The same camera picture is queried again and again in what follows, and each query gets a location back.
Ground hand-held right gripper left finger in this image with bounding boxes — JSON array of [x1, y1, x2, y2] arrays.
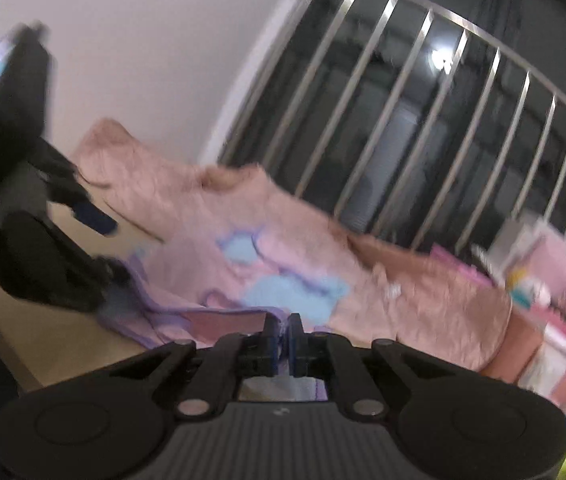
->
[[108, 312, 284, 421]]

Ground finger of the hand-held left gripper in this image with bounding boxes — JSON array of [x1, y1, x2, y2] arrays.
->
[[30, 137, 119, 236], [0, 210, 131, 312]]

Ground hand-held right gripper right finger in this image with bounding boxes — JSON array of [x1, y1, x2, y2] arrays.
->
[[287, 312, 444, 420]]

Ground pink purple blue garment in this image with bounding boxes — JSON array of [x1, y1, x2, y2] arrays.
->
[[96, 227, 354, 403]]

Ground peach quilted blanket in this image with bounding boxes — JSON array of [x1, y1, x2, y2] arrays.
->
[[70, 117, 514, 376]]

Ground bright pink board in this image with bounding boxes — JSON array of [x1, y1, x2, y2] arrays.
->
[[430, 242, 494, 286]]

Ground colourful toy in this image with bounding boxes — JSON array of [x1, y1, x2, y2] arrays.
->
[[505, 267, 551, 308]]

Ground white box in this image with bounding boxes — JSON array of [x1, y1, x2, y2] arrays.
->
[[493, 217, 564, 281]]

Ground window with metal bars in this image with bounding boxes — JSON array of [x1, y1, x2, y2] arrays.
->
[[218, 0, 566, 266]]

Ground pink cloth pile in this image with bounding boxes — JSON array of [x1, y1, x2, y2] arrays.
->
[[528, 230, 566, 291]]

